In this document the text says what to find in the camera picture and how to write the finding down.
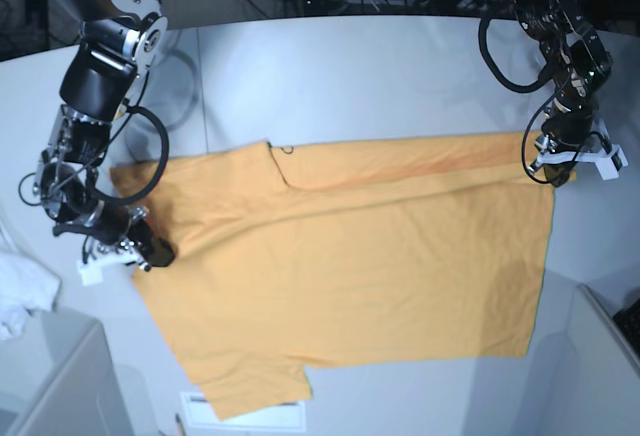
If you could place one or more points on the grey plastic bin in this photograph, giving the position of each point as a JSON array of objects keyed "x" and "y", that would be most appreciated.
[
  {"x": 58, "y": 378},
  {"x": 595, "y": 386}
]

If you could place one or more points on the grey plastic bin left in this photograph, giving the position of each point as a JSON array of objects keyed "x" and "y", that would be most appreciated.
[{"x": 58, "y": 378}]

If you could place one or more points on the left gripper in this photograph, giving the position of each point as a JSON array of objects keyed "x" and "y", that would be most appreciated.
[{"x": 578, "y": 65}]

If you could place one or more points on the white crumpled cloth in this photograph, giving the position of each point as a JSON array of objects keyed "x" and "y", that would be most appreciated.
[{"x": 26, "y": 286}]

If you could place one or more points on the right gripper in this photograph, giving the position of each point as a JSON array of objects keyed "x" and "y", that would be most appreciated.
[{"x": 65, "y": 184}]

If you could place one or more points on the black keyboard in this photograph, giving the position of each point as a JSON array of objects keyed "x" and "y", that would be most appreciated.
[{"x": 628, "y": 322}]

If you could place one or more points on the orange yellow T-shirt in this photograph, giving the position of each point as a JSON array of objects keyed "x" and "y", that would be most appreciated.
[{"x": 344, "y": 254}]

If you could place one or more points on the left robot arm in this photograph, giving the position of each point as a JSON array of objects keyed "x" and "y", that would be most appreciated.
[{"x": 493, "y": 12}]

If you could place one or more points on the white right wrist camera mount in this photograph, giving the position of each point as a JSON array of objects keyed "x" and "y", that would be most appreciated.
[{"x": 91, "y": 268}]

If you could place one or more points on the grey plastic bin right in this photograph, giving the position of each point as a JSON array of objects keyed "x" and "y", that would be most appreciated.
[{"x": 595, "y": 386}]

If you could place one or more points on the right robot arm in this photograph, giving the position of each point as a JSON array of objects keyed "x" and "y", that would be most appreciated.
[{"x": 118, "y": 42}]

